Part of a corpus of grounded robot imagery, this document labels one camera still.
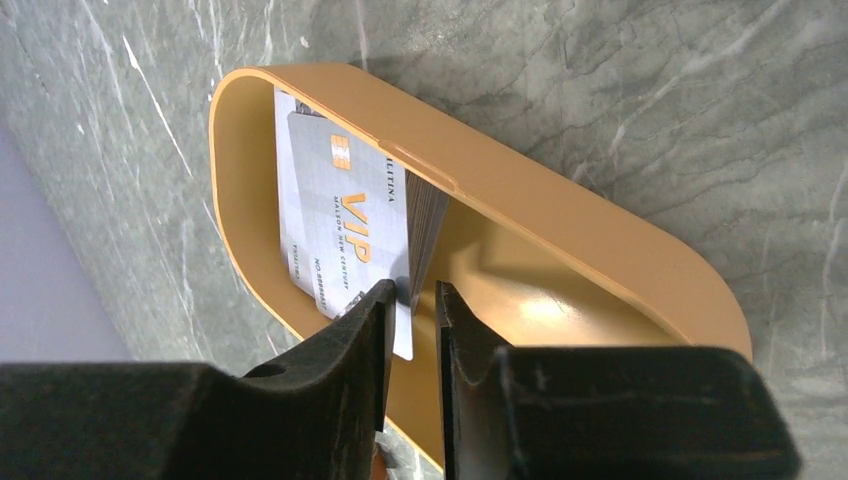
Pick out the orange oval tray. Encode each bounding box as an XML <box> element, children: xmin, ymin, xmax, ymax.
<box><xmin>209</xmin><ymin>63</ymin><xmax>752</xmax><ymax>468</ymax></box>

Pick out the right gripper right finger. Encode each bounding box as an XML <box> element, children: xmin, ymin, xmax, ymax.
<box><xmin>435</xmin><ymin>282</ymin><xmax>802</xmax><ymax>479</ymax></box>

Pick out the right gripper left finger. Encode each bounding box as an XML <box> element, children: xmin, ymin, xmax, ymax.
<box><xmin>1</xmin><ymin>280</ymin><xmax>395</xmax><ymax>479</ymax></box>

